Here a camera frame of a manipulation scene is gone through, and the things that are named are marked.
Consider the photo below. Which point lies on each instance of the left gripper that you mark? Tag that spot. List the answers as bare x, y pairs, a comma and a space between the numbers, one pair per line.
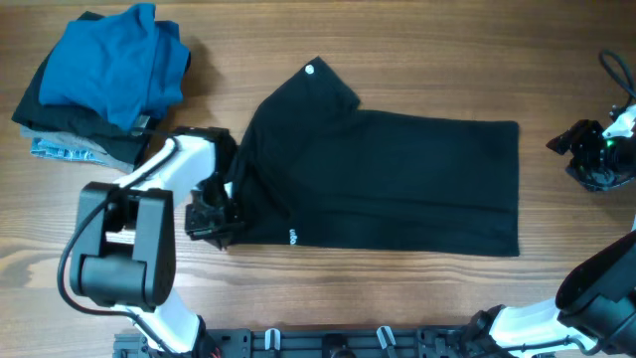
220, 235

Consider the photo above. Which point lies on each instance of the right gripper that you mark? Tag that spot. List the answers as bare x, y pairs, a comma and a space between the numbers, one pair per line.
575, 141

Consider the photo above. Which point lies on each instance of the black t-shirt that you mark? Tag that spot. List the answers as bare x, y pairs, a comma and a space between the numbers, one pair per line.
315, 169

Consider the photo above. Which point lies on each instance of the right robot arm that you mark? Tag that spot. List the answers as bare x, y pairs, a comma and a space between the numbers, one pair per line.
594, 308

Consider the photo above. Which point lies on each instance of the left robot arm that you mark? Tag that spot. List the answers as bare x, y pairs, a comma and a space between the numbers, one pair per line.
121, 259

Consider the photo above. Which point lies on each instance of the black folded garment in stack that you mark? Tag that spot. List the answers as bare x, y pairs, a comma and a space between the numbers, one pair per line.
30, 107

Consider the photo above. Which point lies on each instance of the grey folded garment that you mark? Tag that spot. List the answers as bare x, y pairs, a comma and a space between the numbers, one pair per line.
69, 141

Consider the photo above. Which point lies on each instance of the blue folded shirt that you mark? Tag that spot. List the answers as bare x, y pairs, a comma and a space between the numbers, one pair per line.
120, 66

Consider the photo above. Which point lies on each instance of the light blue denim garment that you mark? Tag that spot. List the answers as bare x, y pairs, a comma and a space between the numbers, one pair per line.
51, 150

